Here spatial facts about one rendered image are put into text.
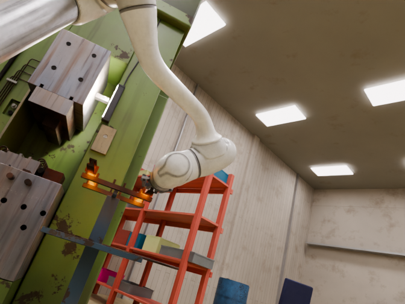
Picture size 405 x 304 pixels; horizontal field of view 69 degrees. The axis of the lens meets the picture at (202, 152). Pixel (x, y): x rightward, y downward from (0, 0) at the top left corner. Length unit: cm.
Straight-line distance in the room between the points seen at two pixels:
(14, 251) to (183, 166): 95
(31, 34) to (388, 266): 1125
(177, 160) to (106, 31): 150
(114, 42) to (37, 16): 137
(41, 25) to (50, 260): 122
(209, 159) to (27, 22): 59
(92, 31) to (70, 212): 117
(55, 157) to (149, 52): 145
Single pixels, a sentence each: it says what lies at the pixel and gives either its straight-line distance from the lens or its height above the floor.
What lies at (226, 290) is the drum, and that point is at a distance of 619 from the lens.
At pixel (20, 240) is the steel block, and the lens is 157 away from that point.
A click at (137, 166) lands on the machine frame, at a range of 229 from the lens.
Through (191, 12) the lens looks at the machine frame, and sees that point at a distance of 244.
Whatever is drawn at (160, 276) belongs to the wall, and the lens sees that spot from 721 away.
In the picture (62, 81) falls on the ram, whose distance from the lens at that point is 184.
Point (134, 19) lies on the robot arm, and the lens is 85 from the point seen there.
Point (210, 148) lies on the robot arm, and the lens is 94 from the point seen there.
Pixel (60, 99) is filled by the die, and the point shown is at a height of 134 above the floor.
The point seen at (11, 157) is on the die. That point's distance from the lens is 171.
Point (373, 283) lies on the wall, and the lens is 1150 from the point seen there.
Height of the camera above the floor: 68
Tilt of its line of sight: 23 degrees up
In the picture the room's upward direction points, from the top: 17 degrees clockwise
